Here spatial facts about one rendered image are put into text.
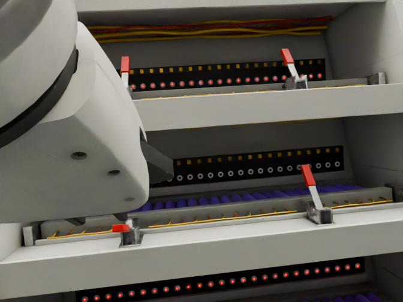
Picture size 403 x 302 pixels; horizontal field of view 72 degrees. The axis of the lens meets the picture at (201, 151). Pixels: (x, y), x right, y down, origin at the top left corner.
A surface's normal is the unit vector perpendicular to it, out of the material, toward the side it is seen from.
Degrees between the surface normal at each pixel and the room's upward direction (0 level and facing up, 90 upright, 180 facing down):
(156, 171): 165
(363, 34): 90
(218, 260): 105
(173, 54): 90
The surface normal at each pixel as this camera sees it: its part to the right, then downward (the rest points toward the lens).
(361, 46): -0.99, 0.08
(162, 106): 0.09, 0.05
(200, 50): 0.07, -0.21
